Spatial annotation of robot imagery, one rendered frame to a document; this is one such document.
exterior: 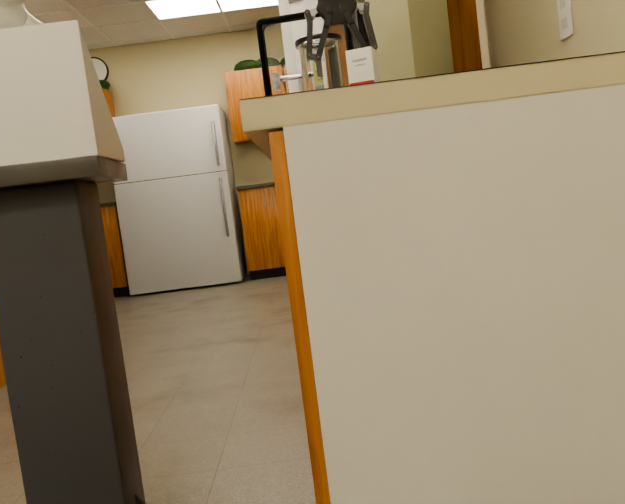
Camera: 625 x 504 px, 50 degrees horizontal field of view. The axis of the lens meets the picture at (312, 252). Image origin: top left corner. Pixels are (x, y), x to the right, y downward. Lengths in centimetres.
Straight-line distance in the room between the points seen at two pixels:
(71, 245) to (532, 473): 96
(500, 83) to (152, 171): 617
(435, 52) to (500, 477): 136
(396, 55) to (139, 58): 601
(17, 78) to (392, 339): 92
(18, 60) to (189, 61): 626
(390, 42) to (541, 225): 114
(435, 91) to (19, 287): 95
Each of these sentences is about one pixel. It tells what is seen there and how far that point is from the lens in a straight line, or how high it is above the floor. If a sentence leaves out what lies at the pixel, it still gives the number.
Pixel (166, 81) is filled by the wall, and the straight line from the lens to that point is 768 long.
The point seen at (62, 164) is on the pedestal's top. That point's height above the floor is 93.
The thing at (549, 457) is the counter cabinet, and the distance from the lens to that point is 96.
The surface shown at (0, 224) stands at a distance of 148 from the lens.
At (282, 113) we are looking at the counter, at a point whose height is 92.
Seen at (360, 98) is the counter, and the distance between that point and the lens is 85.
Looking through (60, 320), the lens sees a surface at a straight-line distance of 147.
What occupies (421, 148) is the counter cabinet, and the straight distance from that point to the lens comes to 85.
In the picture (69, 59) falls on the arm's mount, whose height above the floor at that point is 113.
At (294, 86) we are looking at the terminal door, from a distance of 224.
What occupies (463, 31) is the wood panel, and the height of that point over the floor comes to 128.
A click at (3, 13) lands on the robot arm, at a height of 127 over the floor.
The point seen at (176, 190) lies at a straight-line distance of 687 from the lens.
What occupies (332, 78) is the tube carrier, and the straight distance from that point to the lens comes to 157.
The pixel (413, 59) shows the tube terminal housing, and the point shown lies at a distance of 194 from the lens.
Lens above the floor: 82
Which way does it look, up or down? 5 degrees down
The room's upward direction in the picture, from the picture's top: 7 degrees counter-clockwise
